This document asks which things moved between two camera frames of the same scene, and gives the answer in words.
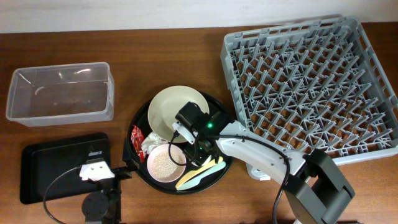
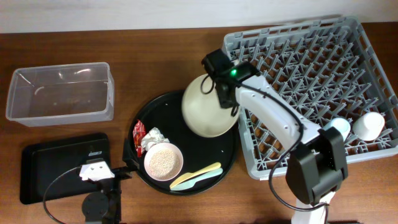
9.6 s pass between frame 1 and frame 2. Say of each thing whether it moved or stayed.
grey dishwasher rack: stayed
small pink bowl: stayed
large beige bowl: moved
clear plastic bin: stayed
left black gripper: stayed
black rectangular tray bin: stayed
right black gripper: moved
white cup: moved
